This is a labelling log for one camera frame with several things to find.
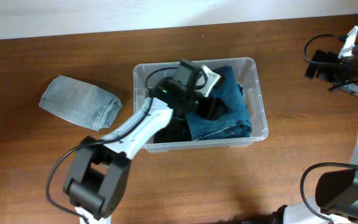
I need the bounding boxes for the blue jeans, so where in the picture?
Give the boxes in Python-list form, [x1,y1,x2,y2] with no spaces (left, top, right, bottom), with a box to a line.
[186,66,252,141]

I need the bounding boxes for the black garment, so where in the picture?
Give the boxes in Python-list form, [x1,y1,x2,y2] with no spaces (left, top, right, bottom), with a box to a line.
[154,118,191,143]

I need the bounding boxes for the light grey jeans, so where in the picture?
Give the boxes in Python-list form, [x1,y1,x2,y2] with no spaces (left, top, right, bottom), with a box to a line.
[39,75,122,131]

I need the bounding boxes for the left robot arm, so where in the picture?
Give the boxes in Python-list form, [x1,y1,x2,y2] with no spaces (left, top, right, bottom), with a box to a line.
[63,60,227,223]

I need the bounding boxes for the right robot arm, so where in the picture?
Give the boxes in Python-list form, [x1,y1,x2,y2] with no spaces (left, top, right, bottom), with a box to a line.
[269,25,358,224]

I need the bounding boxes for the clear plastic storage bin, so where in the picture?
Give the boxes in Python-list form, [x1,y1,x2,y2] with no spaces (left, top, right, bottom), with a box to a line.
[133,57,269,153]

